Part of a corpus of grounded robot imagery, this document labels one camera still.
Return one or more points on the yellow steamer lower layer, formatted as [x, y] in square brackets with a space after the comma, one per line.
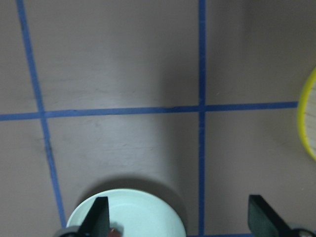
[306, 115]

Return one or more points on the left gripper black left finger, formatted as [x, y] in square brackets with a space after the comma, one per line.
[96, 222]

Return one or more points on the brown bun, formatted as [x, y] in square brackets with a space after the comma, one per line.
[114, 233]

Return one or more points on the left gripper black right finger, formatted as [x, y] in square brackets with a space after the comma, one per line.
[263, 221]

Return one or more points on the pale green plate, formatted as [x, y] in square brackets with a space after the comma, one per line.
[134, 213]

